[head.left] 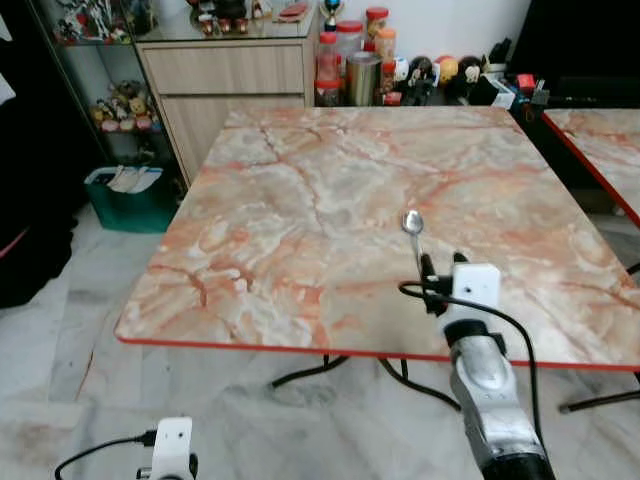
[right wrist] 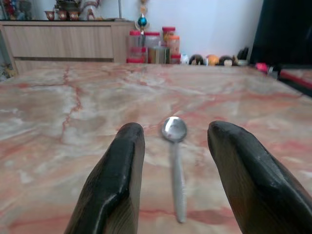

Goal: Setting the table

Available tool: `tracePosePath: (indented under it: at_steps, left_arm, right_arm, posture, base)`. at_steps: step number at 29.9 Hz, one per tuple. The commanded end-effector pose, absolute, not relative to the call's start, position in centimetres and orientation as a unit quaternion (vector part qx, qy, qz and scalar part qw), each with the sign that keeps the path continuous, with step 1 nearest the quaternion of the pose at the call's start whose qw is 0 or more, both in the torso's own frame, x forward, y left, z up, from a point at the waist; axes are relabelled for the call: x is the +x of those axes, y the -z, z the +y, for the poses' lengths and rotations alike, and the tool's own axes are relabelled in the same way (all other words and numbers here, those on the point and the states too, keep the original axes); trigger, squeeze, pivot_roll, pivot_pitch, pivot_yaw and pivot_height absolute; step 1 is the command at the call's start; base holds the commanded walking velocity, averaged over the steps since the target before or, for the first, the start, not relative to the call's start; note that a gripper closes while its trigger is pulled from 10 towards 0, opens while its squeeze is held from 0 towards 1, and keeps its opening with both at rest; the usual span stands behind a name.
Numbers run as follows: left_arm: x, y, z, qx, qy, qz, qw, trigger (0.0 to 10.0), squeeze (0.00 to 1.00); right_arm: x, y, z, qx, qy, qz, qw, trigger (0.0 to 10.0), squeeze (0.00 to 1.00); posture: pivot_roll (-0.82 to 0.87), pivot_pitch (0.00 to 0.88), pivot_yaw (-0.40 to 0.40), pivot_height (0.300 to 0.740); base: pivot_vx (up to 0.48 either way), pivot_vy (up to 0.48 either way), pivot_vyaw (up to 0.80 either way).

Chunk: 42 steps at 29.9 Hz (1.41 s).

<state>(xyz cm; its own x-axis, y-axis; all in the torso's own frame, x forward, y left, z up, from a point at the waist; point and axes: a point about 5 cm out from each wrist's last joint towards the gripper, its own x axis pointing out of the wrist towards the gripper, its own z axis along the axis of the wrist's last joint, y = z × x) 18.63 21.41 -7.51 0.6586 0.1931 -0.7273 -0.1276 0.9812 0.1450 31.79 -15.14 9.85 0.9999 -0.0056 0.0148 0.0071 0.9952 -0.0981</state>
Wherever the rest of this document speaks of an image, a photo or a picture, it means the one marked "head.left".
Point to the light wooden cabinet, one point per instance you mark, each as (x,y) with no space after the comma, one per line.
(220,70)

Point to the black toy figurine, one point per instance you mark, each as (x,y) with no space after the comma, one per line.
(420,75)
(470,75)

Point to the small red box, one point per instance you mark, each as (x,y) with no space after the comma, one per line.
(525,81)

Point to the small white box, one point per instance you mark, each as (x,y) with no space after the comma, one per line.
(505,92)

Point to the blue globe trophy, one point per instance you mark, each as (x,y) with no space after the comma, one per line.
(330,12)

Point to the yellow toy figurine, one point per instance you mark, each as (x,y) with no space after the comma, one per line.
(447,68)

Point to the tall red lid jar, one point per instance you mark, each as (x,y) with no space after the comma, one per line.
(328,65)

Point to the silver metal spoon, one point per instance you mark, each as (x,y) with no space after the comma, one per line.
(412,222)

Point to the black television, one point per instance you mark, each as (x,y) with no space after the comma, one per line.
(580,40)

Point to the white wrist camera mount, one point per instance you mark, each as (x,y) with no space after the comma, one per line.
(475,290)
(172,445)

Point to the steel thermos flask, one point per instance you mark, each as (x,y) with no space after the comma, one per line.
(362,78)

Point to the orange filled jar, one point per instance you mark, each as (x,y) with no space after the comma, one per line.
(385,45)

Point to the glass display shelf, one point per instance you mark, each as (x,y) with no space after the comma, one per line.
(110,60)

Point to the green plastic bin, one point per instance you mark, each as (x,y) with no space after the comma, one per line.
(130,208)

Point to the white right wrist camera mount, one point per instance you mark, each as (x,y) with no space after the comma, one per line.
(475,290)

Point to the clear red lid jar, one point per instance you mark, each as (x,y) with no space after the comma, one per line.
(350,38)

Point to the flat red tray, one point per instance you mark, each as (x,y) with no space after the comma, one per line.
(293,12)

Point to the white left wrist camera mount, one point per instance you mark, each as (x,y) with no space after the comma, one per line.
(172,445)

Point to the small red lid jar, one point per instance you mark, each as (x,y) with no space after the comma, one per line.
(376,18)

